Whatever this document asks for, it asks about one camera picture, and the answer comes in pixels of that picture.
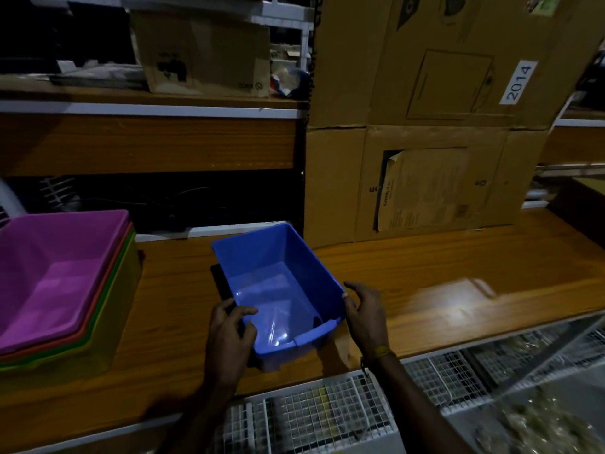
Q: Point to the person's left hand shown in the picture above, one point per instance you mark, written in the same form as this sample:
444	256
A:
227	347

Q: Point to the person's right hand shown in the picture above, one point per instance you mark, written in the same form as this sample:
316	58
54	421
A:
371	321

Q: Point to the person's right thumb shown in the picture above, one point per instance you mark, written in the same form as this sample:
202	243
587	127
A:
349	308

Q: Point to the person's left thumb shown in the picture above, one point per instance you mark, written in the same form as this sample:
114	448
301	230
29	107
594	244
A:
247	313

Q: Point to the blue plastic bin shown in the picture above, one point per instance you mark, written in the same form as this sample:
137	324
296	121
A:
279	278

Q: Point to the person's right forearm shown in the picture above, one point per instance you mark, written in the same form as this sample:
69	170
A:
416	411

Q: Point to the person's left forearm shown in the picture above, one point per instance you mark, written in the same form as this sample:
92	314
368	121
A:
203	416

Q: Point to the yellow thread wrist band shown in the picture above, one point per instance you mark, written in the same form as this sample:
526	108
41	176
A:
378	354

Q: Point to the cardboard box with paper sheet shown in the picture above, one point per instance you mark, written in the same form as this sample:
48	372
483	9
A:
340	184

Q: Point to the yellow plastic bin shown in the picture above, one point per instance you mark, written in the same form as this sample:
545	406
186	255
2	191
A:
118	321

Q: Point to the green plastic bin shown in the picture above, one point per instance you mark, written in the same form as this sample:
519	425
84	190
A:
111	312

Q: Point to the brown paper sheet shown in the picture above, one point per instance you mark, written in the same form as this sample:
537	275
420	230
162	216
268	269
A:
428	189

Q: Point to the red plastic bin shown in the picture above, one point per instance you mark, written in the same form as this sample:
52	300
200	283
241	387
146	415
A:
101	307

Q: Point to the purple plastic bin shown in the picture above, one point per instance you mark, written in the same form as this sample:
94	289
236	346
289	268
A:
56	274

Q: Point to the wooden shelf board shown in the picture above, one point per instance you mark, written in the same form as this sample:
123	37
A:
142	137

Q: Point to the clear plastic bag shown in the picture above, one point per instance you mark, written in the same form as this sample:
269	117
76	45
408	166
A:
543	425

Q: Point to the blue and white packet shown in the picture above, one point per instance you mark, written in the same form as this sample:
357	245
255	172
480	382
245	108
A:
289	82

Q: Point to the small cardboard box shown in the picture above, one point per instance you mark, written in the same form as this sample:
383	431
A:
208	56

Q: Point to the large cardboard box white label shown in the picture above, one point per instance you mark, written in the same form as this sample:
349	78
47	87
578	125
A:
453	56

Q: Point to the flat grey tray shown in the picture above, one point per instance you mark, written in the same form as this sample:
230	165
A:
99	76

